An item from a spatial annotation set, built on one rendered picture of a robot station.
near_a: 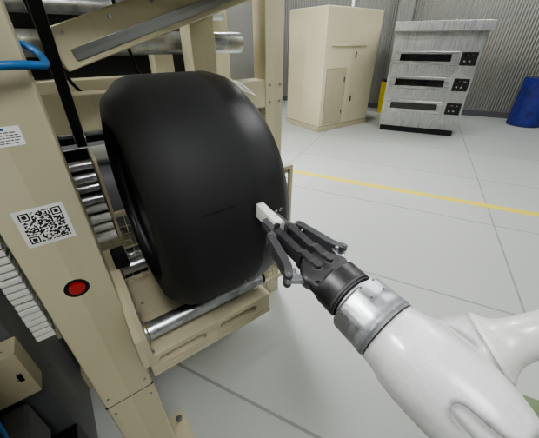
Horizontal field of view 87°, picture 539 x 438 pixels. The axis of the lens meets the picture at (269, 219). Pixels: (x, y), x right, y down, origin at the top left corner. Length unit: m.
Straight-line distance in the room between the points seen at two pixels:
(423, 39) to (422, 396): 6.03
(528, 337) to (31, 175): 0.78
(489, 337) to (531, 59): 8.36
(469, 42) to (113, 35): 5.76
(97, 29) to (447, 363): 1.01
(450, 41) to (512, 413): 6.03
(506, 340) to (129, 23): 1.06
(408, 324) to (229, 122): 0.43
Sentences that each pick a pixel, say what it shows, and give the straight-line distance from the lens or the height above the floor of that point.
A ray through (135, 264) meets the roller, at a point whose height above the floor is 0.91.
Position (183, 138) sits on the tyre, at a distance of 0.52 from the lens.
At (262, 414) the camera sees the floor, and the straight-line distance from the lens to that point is 1.64.
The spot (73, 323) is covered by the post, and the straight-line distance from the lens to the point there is 0.81.
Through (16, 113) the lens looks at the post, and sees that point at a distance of 0.60.
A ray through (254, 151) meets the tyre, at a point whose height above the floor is 1.33.
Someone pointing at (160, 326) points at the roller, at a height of 0.92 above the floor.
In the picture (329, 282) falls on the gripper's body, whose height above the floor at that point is 1.23.
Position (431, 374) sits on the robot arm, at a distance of 0.36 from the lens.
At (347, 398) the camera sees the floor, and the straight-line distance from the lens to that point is 1.72.
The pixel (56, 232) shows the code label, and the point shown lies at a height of 1.20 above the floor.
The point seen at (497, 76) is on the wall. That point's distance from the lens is 8.66.
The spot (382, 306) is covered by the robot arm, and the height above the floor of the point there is 1.24.
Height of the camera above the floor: 1.50
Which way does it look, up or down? 32 degrees down
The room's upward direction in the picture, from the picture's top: straight up
